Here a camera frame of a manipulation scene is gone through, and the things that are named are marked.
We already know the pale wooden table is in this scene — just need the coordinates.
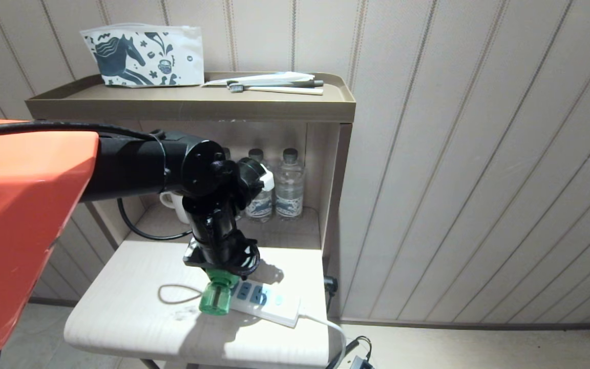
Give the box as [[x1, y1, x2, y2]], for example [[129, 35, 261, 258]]
[[63, 239, 348, 369]]

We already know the beige shelf cabinet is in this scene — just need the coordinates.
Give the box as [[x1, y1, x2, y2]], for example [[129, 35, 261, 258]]
[[25, 71, 356, 321]]

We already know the thin grey wire loop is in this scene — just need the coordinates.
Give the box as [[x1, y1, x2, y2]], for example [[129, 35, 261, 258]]
[[158, 283, 204, 304]]

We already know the white power strip cable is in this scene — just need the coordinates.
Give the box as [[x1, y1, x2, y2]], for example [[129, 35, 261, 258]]
[[298, 309, 348, 369]]

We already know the clear water bottle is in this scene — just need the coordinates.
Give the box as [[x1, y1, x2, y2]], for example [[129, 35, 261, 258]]
[[245, 148, 275, 223], [275, 148, 306, 221]]

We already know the white power strip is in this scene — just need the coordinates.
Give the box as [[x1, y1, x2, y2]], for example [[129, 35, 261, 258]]
[[228, 278, 302, 329]]

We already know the white toothbrush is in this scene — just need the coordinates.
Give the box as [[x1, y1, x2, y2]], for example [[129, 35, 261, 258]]
[[228, 84, 324, 96]]

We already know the black power adapter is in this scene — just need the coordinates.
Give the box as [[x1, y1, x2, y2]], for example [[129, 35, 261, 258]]
[[347, 335, 378, 369]]

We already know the white mug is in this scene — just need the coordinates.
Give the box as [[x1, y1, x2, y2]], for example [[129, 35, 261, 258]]
[[159, 191, 192, 225]]

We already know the wrapped toothbrush with dark end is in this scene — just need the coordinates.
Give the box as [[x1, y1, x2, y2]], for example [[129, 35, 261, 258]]
[[202, 71, 325, 87]]

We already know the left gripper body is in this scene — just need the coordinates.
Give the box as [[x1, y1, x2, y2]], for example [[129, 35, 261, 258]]
[[182, 197, 261, 280]]

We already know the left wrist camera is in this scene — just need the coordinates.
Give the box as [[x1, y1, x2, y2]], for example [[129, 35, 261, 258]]
[[237, 157, 275, 207]]

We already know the black cable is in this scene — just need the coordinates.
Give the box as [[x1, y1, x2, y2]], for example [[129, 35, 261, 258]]
[[0, 120, 165, 142], [117, 197, 194, 242]]

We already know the white pouch with horse print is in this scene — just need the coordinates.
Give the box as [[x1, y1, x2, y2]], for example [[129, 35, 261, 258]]
[[80, 23, 205, 88]]

